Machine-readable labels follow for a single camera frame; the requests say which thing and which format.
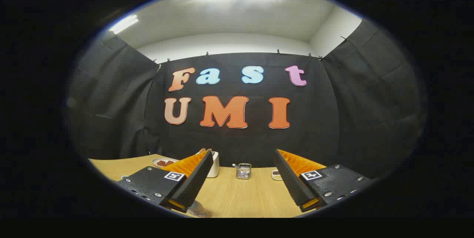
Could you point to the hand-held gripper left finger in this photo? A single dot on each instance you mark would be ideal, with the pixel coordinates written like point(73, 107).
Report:
point(196, 182)

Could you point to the white oval plate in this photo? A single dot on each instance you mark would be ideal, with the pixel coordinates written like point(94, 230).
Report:
point(157, 161)

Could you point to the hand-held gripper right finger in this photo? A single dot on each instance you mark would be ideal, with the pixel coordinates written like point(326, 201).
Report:
point(289, 180)

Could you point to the wooden table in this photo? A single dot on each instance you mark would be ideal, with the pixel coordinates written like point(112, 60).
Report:
point(240, 197)

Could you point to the white toaster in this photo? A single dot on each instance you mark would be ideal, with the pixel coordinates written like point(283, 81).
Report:
point(214, 166)

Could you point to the white divided snack dish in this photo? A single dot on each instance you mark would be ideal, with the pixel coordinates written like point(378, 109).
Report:
point(276, 174)

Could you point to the silver aluminium juice bottle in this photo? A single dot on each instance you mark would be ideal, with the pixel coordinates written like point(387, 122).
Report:
point(198, 210)

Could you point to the narrow ceiling light panel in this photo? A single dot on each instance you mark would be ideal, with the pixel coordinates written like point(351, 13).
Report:
point(123, 24)

